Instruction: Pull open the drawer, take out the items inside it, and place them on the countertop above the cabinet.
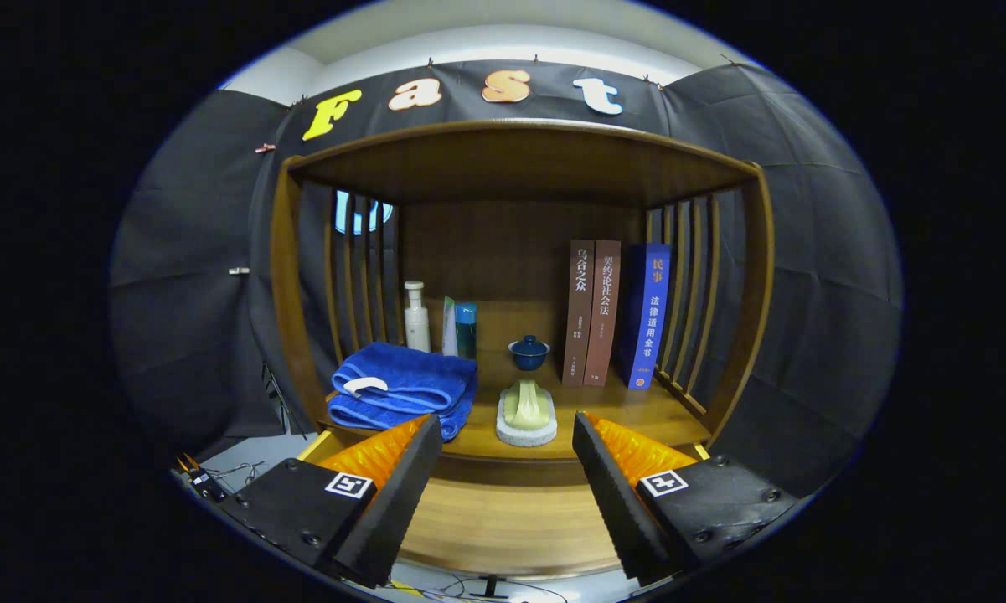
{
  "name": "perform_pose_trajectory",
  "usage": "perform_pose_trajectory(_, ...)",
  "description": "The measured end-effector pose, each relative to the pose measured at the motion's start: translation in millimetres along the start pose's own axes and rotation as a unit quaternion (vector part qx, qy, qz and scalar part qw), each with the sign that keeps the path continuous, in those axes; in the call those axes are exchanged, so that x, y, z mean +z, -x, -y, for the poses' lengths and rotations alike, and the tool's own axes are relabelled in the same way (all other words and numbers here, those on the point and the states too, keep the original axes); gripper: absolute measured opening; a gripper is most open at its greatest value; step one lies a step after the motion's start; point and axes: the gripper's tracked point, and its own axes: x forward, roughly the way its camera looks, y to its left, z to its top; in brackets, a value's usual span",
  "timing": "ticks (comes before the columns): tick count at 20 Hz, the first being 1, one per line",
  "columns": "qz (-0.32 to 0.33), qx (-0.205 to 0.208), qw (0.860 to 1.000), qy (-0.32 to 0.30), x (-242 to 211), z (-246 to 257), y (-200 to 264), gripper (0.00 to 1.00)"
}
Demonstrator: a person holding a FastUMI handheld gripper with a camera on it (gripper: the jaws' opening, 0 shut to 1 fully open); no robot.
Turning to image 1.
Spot green scrub brush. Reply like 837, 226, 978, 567
496, 379, 558, 447

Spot black floor cables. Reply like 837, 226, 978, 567
390, 574, 570, 602

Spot reddish brown book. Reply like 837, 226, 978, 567
583, 240, 622, 388

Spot dark brown book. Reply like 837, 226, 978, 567
562, 240, 596, 388

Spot wooden countertop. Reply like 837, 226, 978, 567
318, 348, 711, 461

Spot dark blue lidded teacup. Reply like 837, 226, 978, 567
508, 335, 551, 372

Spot teal bottle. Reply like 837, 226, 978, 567
455, 302, 478, 361

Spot black backdrop cloth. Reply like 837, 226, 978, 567
109, 59, 901, 499

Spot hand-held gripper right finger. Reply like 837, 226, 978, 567
571, 411, 801, 587

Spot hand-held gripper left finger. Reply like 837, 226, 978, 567
218, 415, 443, 590

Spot wooden cabinet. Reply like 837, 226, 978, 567
268, 120, 776, 461

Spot wooden drawer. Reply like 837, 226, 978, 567
297, 429, 713, 597

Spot black electronic box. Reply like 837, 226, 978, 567
176, 454, 227, 503

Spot black stand legs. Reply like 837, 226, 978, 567
261, 362, 302, 436

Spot folded blue towel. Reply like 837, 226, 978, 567
328, 341, 480, 442

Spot blue book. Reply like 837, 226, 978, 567
620, 243, 672, 390

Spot white pump bottle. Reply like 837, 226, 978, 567
403, 281, 431, 353

